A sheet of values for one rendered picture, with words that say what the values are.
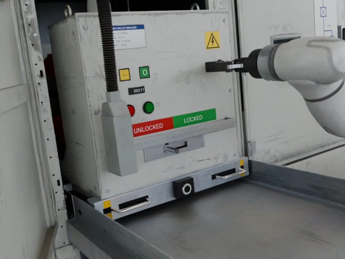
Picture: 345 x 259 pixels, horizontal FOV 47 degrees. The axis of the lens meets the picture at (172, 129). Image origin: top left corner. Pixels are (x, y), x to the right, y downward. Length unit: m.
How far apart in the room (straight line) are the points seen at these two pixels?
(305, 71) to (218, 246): 0.42
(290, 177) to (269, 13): 0.64
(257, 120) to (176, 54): 0.51
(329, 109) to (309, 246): 0.31
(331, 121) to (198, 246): 0.42
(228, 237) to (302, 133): 0.85
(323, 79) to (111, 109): 0.47
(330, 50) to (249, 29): 0.65
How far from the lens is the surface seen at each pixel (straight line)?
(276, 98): 1.58
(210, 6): 1.41
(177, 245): 0.94
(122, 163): 0.94
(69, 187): 1.25
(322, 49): 0.88
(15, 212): 0.83
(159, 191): 1.13
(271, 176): 1.28
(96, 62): 1.02
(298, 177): 1.21
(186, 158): 1.17
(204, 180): 1.21
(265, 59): 0.97
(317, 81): 0.91
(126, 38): 1.06
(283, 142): 1.63
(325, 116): 0.99
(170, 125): 1.13
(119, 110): 0.93
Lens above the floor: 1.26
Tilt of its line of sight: 10 degrees down
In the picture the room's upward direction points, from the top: 6 degrees counter-clockwise
